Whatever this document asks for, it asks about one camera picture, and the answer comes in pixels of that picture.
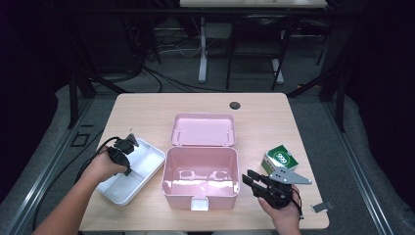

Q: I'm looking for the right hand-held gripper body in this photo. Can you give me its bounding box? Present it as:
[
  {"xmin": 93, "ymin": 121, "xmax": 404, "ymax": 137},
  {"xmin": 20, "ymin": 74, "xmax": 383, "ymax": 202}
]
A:
[{"xmin": 258, "ymin": 167, "xmax": 313, "ymax": 211}]

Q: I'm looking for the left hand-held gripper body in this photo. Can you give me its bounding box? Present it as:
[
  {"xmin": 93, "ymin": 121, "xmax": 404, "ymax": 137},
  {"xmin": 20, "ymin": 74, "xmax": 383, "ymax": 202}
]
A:
[{"xmin": 107, "ymin": 132, "xmax": 140, "ymax": 169}]

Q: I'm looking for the white divided tray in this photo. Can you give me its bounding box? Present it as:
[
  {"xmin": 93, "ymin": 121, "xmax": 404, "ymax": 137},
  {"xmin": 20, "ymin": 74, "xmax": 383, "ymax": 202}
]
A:
[{"xmin": 96, "ymin": 137, "xmax": 166, "ymax": 207}]

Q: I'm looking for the green and white carton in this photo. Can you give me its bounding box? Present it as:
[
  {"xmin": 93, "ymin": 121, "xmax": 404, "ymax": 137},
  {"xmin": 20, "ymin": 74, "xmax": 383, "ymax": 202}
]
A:
[{"xmin": 260, "ymin": 144, "xmax": 300, "ymax": 176}]

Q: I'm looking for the pink storage box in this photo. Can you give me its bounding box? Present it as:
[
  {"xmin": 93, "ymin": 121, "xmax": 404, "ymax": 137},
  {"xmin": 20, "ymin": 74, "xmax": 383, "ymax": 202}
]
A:
[{"xmin": 161, "ymin": 112, "xmax": 241, "ymax": 212}]

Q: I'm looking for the person's left hand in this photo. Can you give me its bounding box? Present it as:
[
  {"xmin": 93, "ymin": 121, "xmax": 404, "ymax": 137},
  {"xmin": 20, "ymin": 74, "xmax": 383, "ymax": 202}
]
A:
[{"xmin": 82, "ymin": 145, "xmax": 130, "ymax": 184}]

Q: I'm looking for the person's right hand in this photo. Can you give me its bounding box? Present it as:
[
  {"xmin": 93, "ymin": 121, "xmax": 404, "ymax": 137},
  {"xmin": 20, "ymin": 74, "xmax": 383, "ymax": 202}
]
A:
[{"xmin": 257, "ymin": 186, "xmax": 303, "ymax": 235}]

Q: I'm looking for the small grey metal clip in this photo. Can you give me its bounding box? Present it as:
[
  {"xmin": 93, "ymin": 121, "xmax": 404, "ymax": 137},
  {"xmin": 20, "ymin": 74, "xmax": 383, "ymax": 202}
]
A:
[{"xmin": 309, "ymin": 200, "xmax": 336, "ymax": 214}]

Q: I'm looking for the black metal stand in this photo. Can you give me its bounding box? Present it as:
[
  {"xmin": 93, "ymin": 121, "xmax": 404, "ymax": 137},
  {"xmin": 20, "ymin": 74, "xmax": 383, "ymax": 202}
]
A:
[
  {"xmin": 66, "ymin": 63, "xmax": 129, "ymax": 130},
  {"xmin": 287, "ymin": 63, "xmax": 347, "ymax": 133}
]

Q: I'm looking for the white-legged desk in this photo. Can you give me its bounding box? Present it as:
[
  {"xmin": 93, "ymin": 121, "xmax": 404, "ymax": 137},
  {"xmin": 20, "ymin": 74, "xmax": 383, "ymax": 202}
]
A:
[{"xmin": 179, "ymin": 0, "xmax": 328, "ymax": 85}]

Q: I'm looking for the black metal chair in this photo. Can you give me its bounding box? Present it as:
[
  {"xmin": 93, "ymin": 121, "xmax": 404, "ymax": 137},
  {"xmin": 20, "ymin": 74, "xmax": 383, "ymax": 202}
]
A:
[{"xmin": 225, "ymin": 17, "xmax": 296, "ymax": 91}]

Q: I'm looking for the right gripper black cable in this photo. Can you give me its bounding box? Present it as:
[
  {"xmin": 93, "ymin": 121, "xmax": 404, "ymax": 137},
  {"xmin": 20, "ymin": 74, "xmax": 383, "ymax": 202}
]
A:
[{"xmin": 291, "ymin": 185, "xmax": 304, "ymax": 220}]

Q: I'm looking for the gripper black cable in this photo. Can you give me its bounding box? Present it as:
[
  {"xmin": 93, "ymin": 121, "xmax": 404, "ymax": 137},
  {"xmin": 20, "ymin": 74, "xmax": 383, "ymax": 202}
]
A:
[
  {"xmin": 73, "ymin": 136, "xmax": 122, "ymax": 184},
  {"xmin": 291, "ymin": 185, "xmax": 304, "ymax": 220}
]

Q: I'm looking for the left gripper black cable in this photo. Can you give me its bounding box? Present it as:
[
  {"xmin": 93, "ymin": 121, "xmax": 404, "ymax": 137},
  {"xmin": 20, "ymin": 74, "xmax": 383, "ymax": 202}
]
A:
[{"xmin": 73, "ymin": 136, "xmax": 122, "ymax": 184}]

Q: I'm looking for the long black floor cable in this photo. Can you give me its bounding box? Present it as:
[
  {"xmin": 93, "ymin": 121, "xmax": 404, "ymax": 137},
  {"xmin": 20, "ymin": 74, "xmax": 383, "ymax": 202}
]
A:
[{"xmin": 31, "ymin": 129, "xmax": 106, "ymax": 233}]

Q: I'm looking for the grey metal floor rail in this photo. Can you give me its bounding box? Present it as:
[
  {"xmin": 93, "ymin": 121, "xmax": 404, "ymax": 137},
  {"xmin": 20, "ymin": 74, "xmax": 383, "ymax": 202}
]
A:
[
  {"xmin": 0, "ymin": 97, "xmax": 96, "ymax": 235},
  {"xmin": 322, "ymin": 100, "xmax": 396, "ymax": 235}
]

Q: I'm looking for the black floor cable bundle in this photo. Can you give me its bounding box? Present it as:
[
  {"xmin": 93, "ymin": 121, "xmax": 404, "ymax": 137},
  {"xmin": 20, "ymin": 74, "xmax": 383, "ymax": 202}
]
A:
[{"xmin": 142, "ymin": 64, "xmax": 229, "ymax": 94}]

